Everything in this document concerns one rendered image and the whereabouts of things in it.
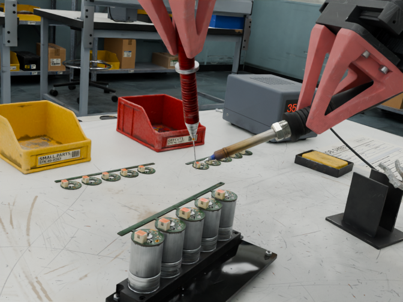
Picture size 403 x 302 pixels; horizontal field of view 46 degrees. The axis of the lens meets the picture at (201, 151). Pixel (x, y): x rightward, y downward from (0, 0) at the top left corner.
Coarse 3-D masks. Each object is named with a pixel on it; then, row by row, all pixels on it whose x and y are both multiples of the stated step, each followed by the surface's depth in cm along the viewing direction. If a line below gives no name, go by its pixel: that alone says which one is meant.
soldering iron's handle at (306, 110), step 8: (352, 88) 39; (360, 88) 39; (336, 96) 39; (344, 96) 38; (352, 96) 38; (392, 96) 39; (336, 104) 38; (376, 104) 39; (296, 112) 39; (304, 112) 38; (328, 112) 38; (360, 112) 39; (288, 120) 38; (296, 120) 38; (304, 120) 38; (296, 128) 38; (304, 128) 38; (296, 136) 38
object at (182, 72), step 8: (176, 32) 30; (176, 40) 31; (184, 56) 31; (176, 64) 32; (184, 64) 31; (192, 64) 31; (184, 72) 31; (192, 72) 31; (184, 80) 32; (192, 80) 32; (184, 88) 32; (192, 88) 32; (184, 96) 33; (192, 96) 33; (184, 104) 33; (192, 104) 33; (184, 112) 34; (192, 112) 33; (184, 120) 34; (192, 120) 34
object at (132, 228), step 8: (216, 184) 47; (224, 184) 48; (200, 192) 45; (184, 200) 43; (192, 200) 43; (168, 208) 41; (176, 208) 41; (152, 216) 39; (160, 216) 39; (136, 224) 37; (144, 224) 38; (120, 232) 36; (128, 232) 36
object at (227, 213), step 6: (222, 204) 44; (228, 204) 44; (234, 204) 44; (222, 210) 44; (228, 210) 44; (234, 210) 45; (222, 216) 44; (228, 216) 44; (222, 222) 44; (228, 222) 45; (222, 228) 45; (228, 228) 45; (222, 234) 45; (228, 234) 45; (222, 240) 45
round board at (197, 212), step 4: (180, 208) 41; (188, 208) 41; (192, 208) 41; (176, 212) 40; (196, 212) 41; (200, 212) 41; (180, 216) 40; (192, 216) 40; (196, 216) 40; (204, 216) 40; (184, 220) 39; (188, 220) 39; (192, 220) 39; (196, 220) 39; (200, 220) 40
